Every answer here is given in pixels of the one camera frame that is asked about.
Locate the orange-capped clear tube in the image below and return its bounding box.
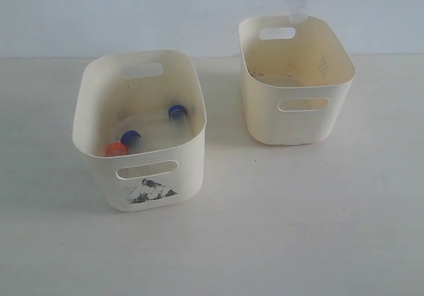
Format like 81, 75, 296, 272
105, 142, 129, 157

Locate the cream plastic bin with sticker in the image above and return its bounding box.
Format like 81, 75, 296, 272
72, 50, 207, 212

